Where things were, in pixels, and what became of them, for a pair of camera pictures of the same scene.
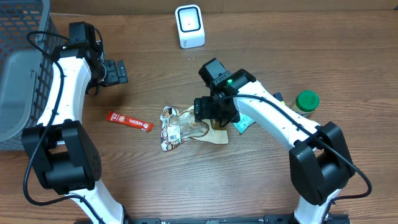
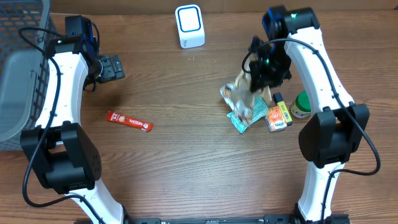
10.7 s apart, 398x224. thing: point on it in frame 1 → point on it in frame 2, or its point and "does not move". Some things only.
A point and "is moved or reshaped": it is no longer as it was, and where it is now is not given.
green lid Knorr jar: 305,102 does not move
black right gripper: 203,109 → 259,78
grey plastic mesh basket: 30,38 does not move
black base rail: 229,219 does not move
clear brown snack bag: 178,126 is moved or reshaped
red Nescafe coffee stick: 129,121 does not move
